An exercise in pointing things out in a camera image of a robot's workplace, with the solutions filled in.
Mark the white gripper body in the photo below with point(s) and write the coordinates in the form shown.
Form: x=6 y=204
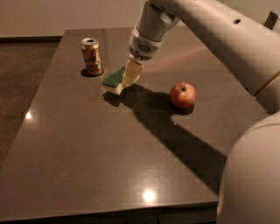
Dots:
x=143 y=48

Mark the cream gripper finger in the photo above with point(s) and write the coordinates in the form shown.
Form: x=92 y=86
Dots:
x=132 y=71

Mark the green and yellow sponge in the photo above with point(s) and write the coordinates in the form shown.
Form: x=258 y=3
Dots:
x=113 y=83

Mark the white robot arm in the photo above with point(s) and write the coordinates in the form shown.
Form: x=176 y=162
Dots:
x=247 y=178

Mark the orange soda can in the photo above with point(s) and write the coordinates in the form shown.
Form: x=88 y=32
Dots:
x=92 y=56

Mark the red apple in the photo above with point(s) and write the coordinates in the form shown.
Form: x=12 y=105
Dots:
x=182 y=95

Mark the dark object at table edge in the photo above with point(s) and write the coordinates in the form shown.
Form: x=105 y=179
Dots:
x=271 y=19

